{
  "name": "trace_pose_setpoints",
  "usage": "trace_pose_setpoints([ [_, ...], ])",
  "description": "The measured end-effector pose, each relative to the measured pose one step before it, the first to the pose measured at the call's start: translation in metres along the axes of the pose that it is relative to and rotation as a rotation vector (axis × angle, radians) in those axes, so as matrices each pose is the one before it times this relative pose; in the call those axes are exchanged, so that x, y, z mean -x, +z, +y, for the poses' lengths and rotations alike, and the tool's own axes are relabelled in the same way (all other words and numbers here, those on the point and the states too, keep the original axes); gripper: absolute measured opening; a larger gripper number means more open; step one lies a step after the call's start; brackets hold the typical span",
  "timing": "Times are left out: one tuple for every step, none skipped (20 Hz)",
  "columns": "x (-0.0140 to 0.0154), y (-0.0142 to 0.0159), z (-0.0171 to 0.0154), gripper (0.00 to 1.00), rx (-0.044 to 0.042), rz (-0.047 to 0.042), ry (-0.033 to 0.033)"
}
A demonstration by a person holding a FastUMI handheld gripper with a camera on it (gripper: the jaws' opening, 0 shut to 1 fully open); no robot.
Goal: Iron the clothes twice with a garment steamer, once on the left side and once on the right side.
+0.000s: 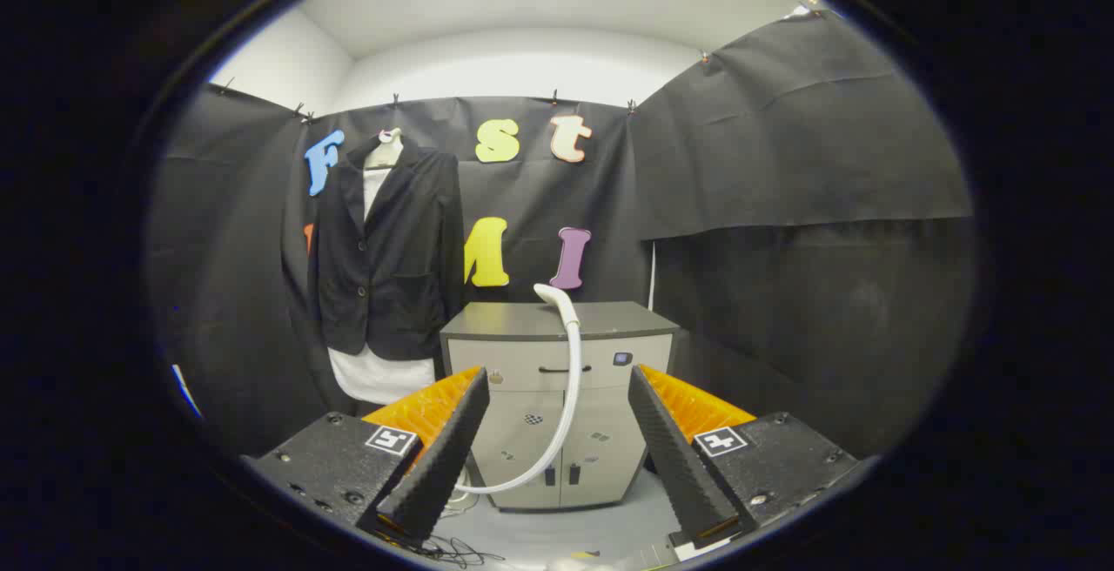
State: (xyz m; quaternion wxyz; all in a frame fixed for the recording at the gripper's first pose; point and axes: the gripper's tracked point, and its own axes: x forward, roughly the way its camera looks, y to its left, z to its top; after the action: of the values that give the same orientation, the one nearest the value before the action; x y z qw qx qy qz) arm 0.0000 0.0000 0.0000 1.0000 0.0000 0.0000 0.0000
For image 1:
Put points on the cream mannequin neck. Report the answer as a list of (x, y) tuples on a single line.
[(387, 151)]

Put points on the white and blue object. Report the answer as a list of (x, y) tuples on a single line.
[(184, 390)]

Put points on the white garment steamer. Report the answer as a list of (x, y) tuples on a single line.
[(573, 362)]

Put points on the grey cabinet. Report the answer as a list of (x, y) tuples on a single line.
[(522, 323)]

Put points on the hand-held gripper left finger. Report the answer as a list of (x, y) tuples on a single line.
[(444, 458)]

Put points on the black jacket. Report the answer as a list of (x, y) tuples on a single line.
[(400, 266)]

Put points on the black backdrop cloth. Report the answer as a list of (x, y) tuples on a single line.
[(783, 162)]

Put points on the white shirt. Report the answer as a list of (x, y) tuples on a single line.
[(379, 375)]

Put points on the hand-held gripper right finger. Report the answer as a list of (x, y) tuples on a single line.
[(674, 458)]

